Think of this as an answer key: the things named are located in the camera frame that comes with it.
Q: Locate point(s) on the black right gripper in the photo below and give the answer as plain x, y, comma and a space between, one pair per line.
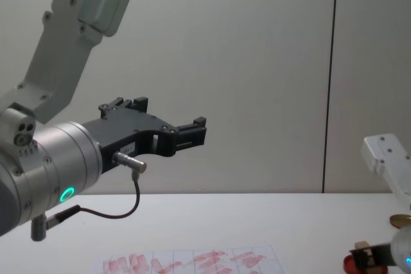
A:
374, 256

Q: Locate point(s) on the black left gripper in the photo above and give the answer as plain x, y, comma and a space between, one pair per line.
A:
135, 129

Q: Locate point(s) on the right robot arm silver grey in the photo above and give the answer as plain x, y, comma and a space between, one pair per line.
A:
390, 165

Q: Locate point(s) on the small wooden stamp block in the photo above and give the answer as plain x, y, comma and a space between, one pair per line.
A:
361, 244

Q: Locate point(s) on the red round ink pad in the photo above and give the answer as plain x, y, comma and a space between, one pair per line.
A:
348, 266

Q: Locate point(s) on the white paper sheet red marks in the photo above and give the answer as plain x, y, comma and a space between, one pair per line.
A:
192, 259

